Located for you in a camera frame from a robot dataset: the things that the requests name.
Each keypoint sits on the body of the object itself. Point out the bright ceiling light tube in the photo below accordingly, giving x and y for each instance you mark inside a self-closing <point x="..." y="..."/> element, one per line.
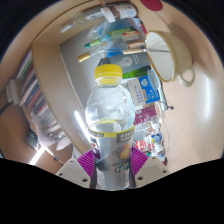
<point x="36" y="156"/>

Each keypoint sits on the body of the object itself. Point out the blue gold-capped bottle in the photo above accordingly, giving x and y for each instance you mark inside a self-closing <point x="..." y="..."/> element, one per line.
<point x="100" y="53"/>

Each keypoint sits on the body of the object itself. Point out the flat round red coaster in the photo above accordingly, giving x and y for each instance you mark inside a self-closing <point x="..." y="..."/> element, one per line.
<point x="151" y="4"/>

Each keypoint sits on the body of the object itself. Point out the cream ceramic cup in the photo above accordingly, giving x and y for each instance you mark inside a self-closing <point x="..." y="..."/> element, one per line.
<point x="160" y="56"/>

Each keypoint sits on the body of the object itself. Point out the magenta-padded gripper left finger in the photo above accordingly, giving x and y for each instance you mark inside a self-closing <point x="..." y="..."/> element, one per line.
<point x="85" y="163"/>

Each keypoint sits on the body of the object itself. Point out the red and white canister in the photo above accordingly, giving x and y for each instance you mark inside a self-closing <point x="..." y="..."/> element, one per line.
<point x="143" y="145"/>

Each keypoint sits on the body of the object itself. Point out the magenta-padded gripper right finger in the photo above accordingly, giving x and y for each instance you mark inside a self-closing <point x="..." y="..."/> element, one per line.
<point x="139" y="161"/>

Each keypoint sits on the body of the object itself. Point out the tall clear glass bottle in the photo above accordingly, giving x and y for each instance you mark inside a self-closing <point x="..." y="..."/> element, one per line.
<point x="83" y="17"/>

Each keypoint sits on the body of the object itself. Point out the pink box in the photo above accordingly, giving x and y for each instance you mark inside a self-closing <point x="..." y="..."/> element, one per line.
<point x="146" y="114"/>

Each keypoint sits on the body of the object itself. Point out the slim white light strip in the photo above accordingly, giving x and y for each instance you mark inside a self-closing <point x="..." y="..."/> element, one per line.
<point x="81" y="124"/>

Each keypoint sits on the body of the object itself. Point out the white-lidded brown jar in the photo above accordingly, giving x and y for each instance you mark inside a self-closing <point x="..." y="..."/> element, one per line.
<point x="121" y="11"/>

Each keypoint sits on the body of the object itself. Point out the blue and white box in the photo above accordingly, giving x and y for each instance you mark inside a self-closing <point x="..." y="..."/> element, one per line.
<point x="146" y="88"/>

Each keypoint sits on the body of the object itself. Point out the clear yellow-capped drink bottle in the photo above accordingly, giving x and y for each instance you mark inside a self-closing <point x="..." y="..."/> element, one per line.
<point x="110" y="113"/>

